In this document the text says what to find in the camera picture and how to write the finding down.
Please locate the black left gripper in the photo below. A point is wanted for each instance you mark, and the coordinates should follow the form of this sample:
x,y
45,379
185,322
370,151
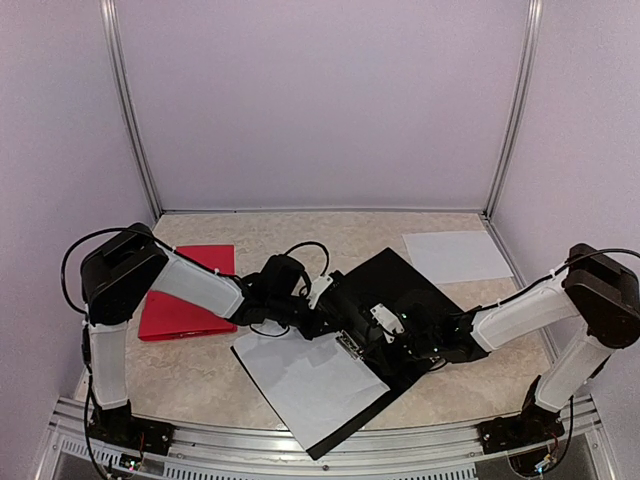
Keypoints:
x,y
314,328

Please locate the black clip file folder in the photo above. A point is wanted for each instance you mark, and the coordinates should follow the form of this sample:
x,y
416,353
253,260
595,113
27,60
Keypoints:
x,y
384,278

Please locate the red clip file folder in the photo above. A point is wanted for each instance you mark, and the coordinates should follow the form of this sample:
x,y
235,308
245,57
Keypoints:
x,y
165,317

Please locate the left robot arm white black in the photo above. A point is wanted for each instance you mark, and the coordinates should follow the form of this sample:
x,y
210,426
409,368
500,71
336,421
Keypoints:
x,y
134,267

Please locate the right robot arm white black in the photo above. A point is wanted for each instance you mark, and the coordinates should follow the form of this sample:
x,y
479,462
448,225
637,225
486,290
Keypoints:
x,y
589,287

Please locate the blank white paper sheet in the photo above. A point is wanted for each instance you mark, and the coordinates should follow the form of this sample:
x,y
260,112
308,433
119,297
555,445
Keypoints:
x,y
456,256

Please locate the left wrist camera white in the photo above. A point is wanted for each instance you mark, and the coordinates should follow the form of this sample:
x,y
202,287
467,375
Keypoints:
x,y
318,287

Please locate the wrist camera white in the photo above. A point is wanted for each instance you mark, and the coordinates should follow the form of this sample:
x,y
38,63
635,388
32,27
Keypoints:
x,y
318,287
387,320

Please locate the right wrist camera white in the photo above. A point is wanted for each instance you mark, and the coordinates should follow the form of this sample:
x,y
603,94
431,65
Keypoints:
x,y
387,320

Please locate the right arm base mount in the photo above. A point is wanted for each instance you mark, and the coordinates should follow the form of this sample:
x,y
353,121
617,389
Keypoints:
x,y
517,431

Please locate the aluminium frame rail back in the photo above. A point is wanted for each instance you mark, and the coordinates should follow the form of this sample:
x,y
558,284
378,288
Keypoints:
x,y
472,211

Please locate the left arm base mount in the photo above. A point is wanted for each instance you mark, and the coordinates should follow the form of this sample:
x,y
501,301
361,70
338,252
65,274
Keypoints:
x,y
121,428

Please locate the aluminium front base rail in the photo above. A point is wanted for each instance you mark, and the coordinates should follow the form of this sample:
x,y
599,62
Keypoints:
x,y
460,450

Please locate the aluminium frame post left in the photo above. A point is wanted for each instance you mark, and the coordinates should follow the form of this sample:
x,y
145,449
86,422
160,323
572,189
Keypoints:
x,y
109,15

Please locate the aluminium frame post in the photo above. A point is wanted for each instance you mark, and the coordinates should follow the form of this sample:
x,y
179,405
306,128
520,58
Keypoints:
x,y
109,15
518,106

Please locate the aluminium frame post right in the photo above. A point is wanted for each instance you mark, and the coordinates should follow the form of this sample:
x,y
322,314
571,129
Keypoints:
x,y
518,106

